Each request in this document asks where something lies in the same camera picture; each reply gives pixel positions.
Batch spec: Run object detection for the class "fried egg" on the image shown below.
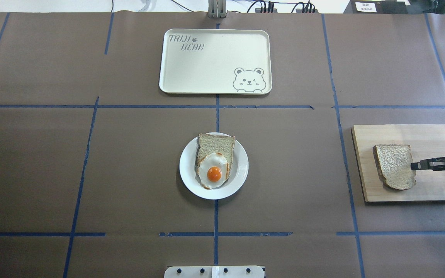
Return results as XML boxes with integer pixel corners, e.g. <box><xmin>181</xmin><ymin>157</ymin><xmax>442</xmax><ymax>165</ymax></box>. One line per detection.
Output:
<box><xmin>197</xmin><ymin>153</ymin><xmax>230</xmax><ymax>190</ymax></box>

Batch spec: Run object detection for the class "aluminium frame post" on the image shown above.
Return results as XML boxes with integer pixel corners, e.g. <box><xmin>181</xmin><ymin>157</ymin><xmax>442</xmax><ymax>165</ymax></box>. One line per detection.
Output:
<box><xmin>208</xmin><ymin>0</ymin><xmax>228</xmax><ymax>18</ymax></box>

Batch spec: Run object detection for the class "wooden cutting board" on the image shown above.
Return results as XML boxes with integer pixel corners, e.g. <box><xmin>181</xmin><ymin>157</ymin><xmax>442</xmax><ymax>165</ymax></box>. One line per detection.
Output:
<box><xmin>351</xmin><ymin>124</ymin><xmax>445</xmax><ymax>203</ymax></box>

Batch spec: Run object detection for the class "brown bread slice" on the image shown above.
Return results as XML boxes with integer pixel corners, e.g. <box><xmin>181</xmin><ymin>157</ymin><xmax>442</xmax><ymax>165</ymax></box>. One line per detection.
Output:
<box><xmin>372</xmin><ymin>144</ymin><xmax>416</xmax><ymax>190</ymax></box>

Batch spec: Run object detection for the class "black box with label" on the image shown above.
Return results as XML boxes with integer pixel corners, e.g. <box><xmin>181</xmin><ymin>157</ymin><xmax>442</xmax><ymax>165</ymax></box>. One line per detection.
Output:
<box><xmin>343</xmin><ymin>0</ymin><xmax>408</xmax><ymax>14</ymax></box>

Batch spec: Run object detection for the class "white pedestal column base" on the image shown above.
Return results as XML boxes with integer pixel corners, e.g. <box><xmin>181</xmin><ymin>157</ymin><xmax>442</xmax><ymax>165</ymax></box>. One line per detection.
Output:
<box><xmin>164</xmin><ymin>265</ymin><xmax>266</xmax><ymax>278</ymax></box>

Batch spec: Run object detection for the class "cream bear tray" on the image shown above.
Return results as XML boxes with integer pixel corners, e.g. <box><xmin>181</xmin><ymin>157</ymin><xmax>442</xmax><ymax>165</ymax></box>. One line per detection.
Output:
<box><xmin>159</xmin><ymin>29</ymin><xmax>273</xmax><ymax>95</ymax></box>

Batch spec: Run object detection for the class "black power strip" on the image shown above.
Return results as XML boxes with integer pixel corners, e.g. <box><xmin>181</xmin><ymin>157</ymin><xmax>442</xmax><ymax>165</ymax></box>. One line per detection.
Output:
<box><xmin>247</xmin><ymin>0</ymin><xmax>319</xmax><ymax>14</ymax></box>

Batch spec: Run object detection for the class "white round plate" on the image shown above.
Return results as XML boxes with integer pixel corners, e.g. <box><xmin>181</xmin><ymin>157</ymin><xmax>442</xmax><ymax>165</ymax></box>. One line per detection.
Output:
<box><xmin>179</xmin><ymin>132</ymin><xmax>249</xmax><ymax>200</ymax></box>

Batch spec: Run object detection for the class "bread slice on plate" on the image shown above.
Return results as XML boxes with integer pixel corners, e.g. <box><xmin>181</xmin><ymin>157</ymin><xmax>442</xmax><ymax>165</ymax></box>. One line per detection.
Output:
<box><xmin>196</xmin><ymin>133</ymin><xmax>236</xmax><ymax>172</ymax></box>

